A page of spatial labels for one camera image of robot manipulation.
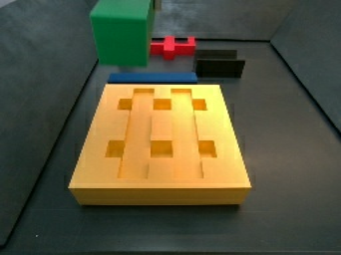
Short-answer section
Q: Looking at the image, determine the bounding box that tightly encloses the green rectangular block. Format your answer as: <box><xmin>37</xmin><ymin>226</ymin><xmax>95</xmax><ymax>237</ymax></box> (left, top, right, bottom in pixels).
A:
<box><xmin>90</xmin><ymin>0</ymin><xmax>156</xmax><ymax>67</ymax></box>

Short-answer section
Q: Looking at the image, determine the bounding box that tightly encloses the black rear block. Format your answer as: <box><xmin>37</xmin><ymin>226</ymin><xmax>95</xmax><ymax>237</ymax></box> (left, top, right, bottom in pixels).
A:
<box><xmin>194</xmin><ymin>50</ymin><xmax>237</xmax><ymax>59</ymax></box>

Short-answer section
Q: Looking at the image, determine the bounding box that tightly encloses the red notched block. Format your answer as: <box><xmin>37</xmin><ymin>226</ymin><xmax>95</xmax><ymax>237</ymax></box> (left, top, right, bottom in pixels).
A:
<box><xmin>152</xmin><ymin>36</ymin><xmax>196</xmax><ymax>61</ymax></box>

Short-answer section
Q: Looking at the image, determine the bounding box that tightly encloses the blue flat bar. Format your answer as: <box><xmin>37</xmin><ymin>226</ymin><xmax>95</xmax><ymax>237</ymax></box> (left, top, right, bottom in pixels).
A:
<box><xmin>109</xmin><ymin>72</ymin><xmax>197</xmax><ymax>84</ymax></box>

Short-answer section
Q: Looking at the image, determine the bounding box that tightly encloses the yellow slotted board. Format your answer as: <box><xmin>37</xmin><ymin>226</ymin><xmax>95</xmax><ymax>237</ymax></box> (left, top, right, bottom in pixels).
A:
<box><xmin>70</xmin><ymin>85</ymin><xmax>252</xmax><ymax>205</ymax></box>

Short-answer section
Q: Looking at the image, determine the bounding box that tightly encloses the black front block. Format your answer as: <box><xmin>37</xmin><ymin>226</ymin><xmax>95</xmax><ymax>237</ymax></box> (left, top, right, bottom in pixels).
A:
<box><xmin>196</xmin><ymin>59</ymin><xmax>245</xmax><ymax>78</ymax></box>

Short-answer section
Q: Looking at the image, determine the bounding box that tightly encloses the black block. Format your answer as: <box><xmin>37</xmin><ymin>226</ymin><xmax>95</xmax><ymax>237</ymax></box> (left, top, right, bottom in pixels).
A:
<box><xmin>194</xmin><ymin>50</ymin><xmax>237</xmax><ymax>59</ymax></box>
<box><xmin>196</xmin><ymin>59</ymin><xmax>245</xmax><ymax>78</ymax></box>

